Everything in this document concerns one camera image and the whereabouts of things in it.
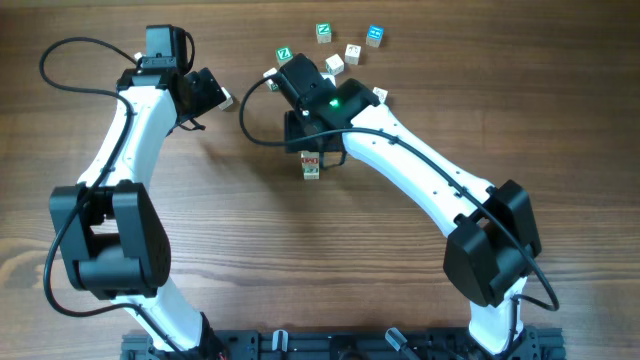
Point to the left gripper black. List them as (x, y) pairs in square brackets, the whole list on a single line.
[(211, 94)]

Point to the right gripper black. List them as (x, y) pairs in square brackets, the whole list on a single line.
[(294, 141)]

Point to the white block red side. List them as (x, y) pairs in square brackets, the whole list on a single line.
[(310, 159)]

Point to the white block number four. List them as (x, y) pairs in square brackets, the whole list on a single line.
[(311, 176)]

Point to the yellow block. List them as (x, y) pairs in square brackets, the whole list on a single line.
[(310, 169)]

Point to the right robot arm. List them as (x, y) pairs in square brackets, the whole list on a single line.
[(491, 236)]

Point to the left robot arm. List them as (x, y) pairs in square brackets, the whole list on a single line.
[(110, 249)]

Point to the plain white block left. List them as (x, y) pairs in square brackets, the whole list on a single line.
[(229, 100)]

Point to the white block green side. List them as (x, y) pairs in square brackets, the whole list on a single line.
[(270, 83)]

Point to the white block teal side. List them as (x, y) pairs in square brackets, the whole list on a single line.
[(334, 64)]

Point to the green Z block left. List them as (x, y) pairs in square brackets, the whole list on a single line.
[(284, 55)]

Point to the white block far right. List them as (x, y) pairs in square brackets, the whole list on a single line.
[(381, 94)]

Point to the plain block with drawing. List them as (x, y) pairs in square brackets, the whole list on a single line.
[(352, 54)]

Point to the green letter block top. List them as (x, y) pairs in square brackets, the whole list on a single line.
[(323, 33)]

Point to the blue block top right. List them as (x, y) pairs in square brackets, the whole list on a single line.
[(374, 36)]

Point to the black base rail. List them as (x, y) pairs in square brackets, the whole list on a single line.
[(434, 343)]

